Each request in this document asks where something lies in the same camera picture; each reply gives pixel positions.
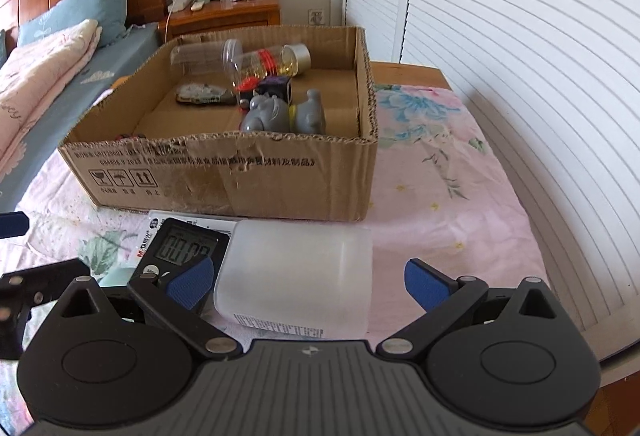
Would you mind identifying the white labelled flat case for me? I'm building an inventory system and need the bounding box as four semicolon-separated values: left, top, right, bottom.
134;210;241;261

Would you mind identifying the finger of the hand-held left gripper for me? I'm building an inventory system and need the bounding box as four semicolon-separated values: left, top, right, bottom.
0;260;91;317
0;212;27;237

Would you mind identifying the black digital timer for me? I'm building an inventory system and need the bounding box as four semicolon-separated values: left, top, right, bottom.
131;217;236;289

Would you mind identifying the black cube with red knobs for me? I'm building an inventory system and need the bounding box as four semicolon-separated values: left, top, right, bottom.
236;76;294;111

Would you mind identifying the brown cardboard box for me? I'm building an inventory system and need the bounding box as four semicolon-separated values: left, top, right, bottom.
58;26;379;223

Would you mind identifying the white translucent plastic bottle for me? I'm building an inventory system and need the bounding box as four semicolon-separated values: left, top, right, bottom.
213;220;374;341

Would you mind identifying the clear plastic jar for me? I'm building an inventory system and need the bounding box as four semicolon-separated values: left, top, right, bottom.
170;39;244;81

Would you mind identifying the mint green case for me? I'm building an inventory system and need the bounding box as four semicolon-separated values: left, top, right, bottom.
102;266;136;287

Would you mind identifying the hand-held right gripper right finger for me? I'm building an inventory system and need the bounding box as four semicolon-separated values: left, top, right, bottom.
375;258;568;357

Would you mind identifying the grey animal toy figure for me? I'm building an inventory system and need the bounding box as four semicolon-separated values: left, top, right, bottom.
239;89;328;135

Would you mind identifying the pink floral tablecloth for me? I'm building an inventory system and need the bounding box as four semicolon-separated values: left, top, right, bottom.
0;83;551;417

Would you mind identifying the bottle of golden capsules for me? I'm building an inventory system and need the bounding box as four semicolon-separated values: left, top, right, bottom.
232;44;312;81

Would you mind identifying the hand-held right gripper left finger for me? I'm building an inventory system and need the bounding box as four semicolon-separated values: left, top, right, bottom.
50;256;241;359

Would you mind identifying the blue bed sheet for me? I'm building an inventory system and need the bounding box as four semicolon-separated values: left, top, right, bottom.
0;23;166;211

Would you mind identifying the wooden nightstand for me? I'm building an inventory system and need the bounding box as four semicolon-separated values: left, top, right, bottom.
158;0;281;41

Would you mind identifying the blue-grey pillow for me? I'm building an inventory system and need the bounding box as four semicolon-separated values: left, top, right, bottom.
17;0;132;49

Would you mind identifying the pink floral quilt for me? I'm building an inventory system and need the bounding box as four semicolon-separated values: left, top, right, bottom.
0;19;103;171

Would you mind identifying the correction tape dispenser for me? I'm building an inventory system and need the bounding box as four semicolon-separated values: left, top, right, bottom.
175;83;237;106

